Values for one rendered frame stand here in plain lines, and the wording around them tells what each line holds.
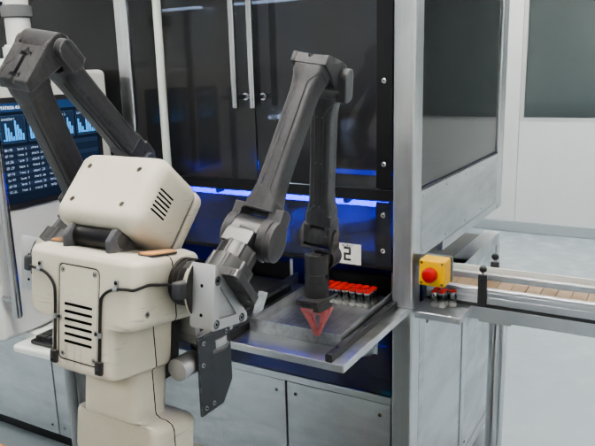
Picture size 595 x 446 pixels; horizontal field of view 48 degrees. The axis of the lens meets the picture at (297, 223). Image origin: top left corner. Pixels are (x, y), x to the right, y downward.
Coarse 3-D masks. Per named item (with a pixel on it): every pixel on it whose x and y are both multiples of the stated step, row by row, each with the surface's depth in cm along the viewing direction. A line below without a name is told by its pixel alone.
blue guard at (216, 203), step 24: (216, 192) 210; (240, 192) 205; (216, 216) 212; (360, 216) 186; (192, 240) 219; (216, 240) 214; (288, 240) 200; (360, 240) 188; (384, 240) 184; (384, 264) 186
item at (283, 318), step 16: (304, 288) 197; (272, 304) 182; (288, 304) 189; (336, 304) 190; (384, 304) 184; (256, 320) 172; (272, 320) 179; (288, 320) 179; (304, 320) 178; (336, 320) 178; (352, 320) 178; (288, 336) 168; (304, 336) 165; (320, 336) 163; (336, 336) 161
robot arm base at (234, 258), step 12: (228, 240) 117; (216, 252) 115; (228, 252) 114; (240, 252) 116; (252, 252) 118; (216, 264) 113; (228, 264) 113; (240, 264) 114; (252, 264) 119; (228, 276) 111; (240, 276) 110; (240, 288) 113; (252, 288) 114; (240, 300) 116; (252, 300) 114
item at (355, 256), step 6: (342, 246) 191; (348, 246) 190; (354, 246) 189; (360, 246) 188; (342, 252) 191; (348, 252) 190; (354, 252) 189; (360, 252) 188; (342, 258) 192; (354, 258) 190; (360, 258) 189; (354, 264) 190; (360, 264) 189
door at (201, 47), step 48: (144, 0) 209; (192, 0) 200; (240, 0) 192; (144, 48) 213; (192, 48) 204; (240, 48) 195; (144, 96) 217; (192, 96) 208; (192, 144) 212; (240, 144) 202
